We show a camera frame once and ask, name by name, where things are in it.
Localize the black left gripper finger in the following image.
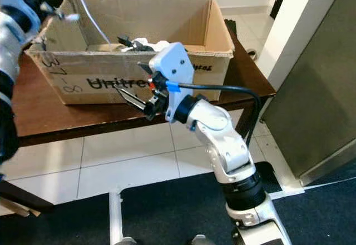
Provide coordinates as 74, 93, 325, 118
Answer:
41, 4, 68, 21

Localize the white USB cable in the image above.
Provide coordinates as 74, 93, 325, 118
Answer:
64, 0, 113, 44

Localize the white crumpled trash piece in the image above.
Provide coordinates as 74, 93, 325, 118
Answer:
133, 38, 170, 52

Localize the black trash piece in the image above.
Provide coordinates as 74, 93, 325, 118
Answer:
118, 34, 154, 51

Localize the large open cardboard box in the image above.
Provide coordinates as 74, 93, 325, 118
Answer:
27, 0, 235, 106

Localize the dark wooden table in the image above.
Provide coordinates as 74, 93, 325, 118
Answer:
0, 28, 278, 218

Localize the black floor mat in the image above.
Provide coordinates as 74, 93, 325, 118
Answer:
0, 162, 356, 245

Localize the grey right robot foot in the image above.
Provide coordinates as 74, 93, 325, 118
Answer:
192, 234, 215, 245

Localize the grey cabinet door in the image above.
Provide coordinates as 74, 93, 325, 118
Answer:
261, 0, 356, 187

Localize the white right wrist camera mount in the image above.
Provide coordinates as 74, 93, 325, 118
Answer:
149, 41, 194, 124

